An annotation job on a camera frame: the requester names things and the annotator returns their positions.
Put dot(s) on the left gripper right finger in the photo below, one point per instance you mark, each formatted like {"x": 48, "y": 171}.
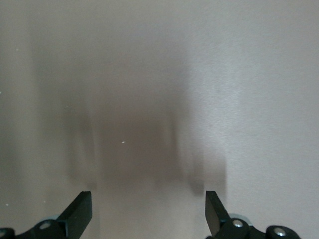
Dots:
{"x": 224, "y": 221}

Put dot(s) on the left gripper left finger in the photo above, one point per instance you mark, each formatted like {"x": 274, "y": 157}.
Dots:
{"x": 72, "y": 219}

